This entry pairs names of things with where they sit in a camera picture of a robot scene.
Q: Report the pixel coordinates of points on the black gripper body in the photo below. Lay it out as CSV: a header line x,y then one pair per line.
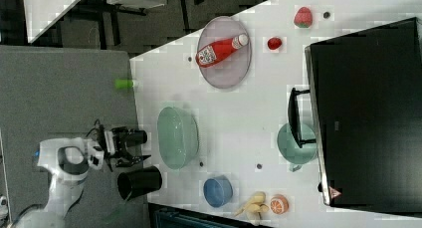
x,y
119,139

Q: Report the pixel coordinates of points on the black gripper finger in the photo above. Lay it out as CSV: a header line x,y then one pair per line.
x,y
108,163
129,160

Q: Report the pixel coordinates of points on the green perforated strainer bowl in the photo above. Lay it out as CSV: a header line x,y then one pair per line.
x,y
177,137

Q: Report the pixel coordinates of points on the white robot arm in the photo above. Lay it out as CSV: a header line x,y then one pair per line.
x,y
68,161

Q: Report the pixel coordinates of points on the black cylinder cup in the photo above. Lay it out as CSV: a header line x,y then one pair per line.
x,y
139,182

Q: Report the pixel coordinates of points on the green marker cap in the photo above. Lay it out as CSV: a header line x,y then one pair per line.
x,y
121,84

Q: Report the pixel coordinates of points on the blue bowl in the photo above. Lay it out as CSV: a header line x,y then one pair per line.
x,y
217,191

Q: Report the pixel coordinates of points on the red ketchup bottle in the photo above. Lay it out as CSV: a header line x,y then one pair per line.
x,y
218,51

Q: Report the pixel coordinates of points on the pink round plate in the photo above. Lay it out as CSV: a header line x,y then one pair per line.
x,y
230,72

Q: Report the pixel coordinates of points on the yellow banana toy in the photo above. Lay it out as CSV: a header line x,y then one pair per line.
x,y
253,208

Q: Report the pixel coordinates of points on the orange slice toy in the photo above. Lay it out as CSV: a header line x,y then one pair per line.
x,y
279,204

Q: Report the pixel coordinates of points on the green mug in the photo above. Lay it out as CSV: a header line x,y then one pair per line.
x,y
296,155

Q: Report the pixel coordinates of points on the red tomato toy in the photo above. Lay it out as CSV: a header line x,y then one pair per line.
x,y
274,43

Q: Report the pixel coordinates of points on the strawberry toy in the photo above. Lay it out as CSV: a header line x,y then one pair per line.
x,y
304,18

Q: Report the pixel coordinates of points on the black toaster oven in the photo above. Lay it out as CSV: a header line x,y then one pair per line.
x,y
366,96

